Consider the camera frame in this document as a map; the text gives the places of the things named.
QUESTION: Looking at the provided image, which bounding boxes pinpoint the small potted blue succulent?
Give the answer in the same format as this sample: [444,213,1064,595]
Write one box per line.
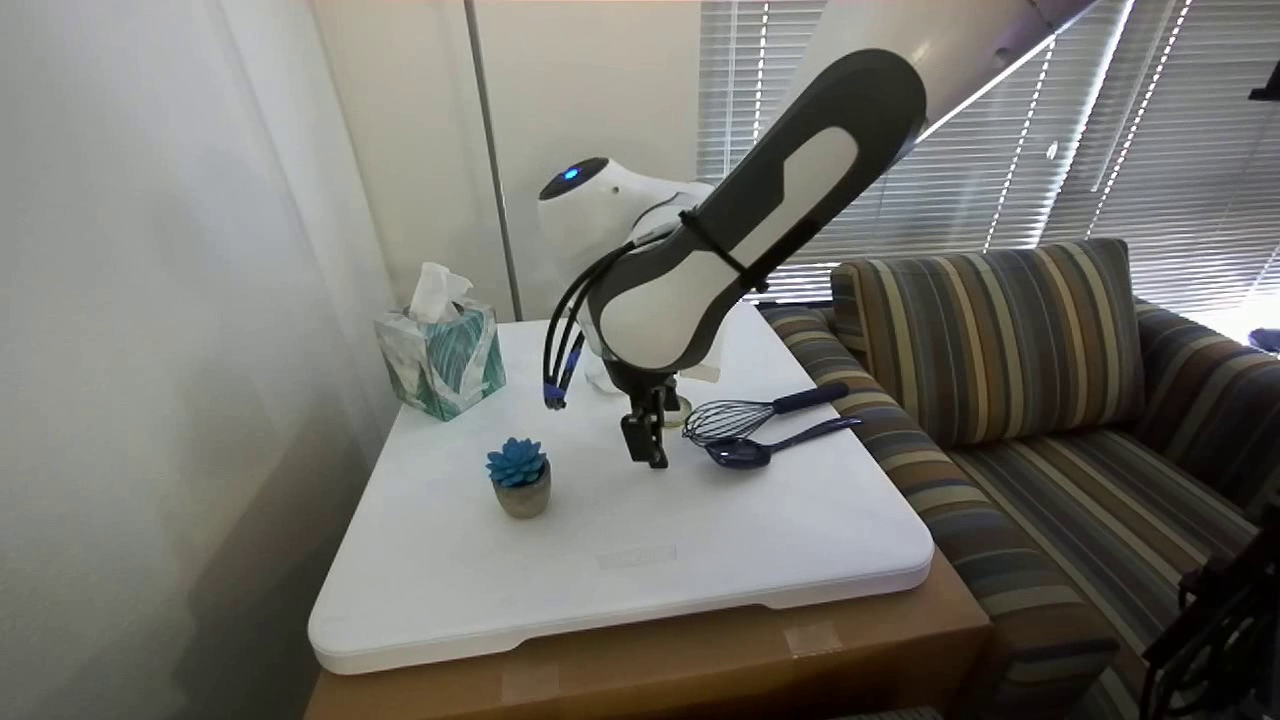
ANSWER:
[484,437,556,522]

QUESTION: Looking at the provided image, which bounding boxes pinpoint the brown cardboard box base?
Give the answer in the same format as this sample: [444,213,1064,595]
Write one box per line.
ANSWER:
[300,552,994,720]

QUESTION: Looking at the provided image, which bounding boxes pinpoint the black metal chair frame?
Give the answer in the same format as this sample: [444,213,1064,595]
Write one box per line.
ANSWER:
[1137,517,1280,720]

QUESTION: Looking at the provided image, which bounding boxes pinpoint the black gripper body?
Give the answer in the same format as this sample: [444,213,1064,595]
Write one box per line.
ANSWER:
[613,373,689,429]

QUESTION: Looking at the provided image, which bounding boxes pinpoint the white tissue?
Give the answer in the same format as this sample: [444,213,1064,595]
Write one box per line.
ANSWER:
[402,258,475,328]

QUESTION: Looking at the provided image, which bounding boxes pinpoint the dark blue plastic spoon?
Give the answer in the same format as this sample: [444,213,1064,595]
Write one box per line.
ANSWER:
[701,412,865,470]

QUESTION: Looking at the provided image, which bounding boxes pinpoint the white plastic board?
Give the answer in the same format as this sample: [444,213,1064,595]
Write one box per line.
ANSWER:
[305,301,938,680]

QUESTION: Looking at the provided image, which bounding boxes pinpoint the black wire whisk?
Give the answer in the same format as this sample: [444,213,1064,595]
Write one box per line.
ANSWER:
[680,380,853,449]

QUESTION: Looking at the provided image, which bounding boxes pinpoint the teal patterned tissue box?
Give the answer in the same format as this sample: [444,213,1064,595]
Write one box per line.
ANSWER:
[371,296,510,423]

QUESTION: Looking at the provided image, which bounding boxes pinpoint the striped sofa back cushion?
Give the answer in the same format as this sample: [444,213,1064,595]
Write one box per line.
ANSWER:
[827,237,1146,450]

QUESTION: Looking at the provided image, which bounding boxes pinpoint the black cable bundle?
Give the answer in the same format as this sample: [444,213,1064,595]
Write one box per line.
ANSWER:
[536,244,632,412]

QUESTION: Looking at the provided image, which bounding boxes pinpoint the striped fabric sofa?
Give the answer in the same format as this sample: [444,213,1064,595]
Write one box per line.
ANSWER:
[754,237,1280,720]

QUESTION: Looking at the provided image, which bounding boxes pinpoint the white window blinds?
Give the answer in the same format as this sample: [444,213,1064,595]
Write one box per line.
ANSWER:
[691,0,1280,336]

